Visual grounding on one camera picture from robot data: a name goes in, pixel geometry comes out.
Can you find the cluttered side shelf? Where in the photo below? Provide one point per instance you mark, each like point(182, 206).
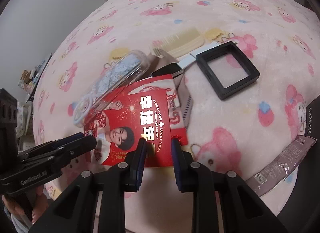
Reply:
point(35, 77)

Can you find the grey snack packet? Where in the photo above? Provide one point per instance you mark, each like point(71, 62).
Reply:
point(275, 170)

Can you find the black square display frame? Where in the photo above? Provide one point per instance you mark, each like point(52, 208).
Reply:
point(240, 87)

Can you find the person's left hand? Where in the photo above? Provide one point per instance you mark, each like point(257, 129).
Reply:
point(35, 210)

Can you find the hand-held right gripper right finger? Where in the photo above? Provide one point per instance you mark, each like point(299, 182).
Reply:
point(176, 157)

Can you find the beige comb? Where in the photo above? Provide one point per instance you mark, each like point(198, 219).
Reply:
point(180, 41)

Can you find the person's left forearm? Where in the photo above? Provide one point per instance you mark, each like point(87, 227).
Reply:
point(15, 223)

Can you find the pink printed blanket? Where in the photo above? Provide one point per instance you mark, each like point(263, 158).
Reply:
point(250, 22)

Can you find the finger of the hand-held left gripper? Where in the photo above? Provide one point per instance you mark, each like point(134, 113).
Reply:
point(80, 146)
point(67, 140)

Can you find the red printed paper packet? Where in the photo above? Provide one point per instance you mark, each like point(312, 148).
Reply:
point(150, 112)

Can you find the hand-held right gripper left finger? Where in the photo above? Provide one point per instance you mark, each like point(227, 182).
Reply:
point(142, 152)

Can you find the clear phone case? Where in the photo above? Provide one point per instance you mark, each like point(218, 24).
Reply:
point(117, 77)

